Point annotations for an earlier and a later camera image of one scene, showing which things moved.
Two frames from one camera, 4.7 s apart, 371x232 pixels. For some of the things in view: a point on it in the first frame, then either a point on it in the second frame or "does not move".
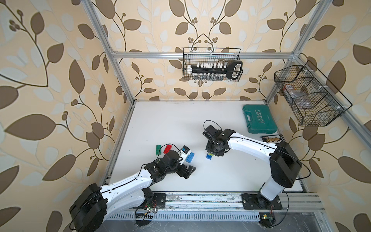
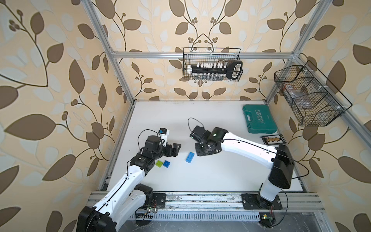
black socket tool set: x=228 y=69 does not move
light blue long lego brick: x=190 y=157 does not move
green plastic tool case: x=259 y=119 does not move
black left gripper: x=183 y=174 -> x=170 y=153
